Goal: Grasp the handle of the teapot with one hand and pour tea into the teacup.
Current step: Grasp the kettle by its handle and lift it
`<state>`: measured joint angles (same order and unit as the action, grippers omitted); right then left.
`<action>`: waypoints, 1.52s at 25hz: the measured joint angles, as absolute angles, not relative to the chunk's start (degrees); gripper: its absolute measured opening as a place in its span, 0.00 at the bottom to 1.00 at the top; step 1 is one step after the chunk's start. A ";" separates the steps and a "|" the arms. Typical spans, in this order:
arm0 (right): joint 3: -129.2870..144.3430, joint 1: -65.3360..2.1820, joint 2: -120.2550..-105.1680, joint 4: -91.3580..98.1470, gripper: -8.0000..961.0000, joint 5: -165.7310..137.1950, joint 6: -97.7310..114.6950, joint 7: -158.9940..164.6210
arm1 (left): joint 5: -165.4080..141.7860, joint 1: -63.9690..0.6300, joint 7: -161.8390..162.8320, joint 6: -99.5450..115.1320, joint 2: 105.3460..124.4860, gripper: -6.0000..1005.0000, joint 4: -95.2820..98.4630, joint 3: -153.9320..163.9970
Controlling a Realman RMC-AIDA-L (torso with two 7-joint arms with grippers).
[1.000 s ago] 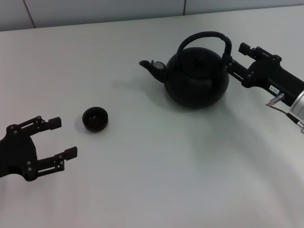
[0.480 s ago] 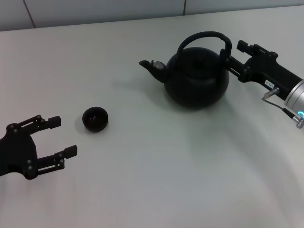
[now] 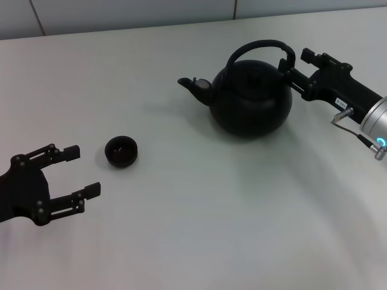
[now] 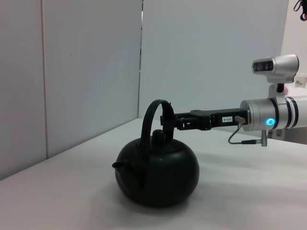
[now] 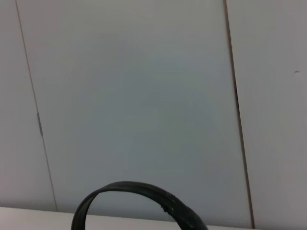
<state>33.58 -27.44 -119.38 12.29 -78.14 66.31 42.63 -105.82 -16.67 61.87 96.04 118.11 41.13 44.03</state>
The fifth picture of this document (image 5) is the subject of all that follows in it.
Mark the black round teapot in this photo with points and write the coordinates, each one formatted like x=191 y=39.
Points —
x=144 y=187

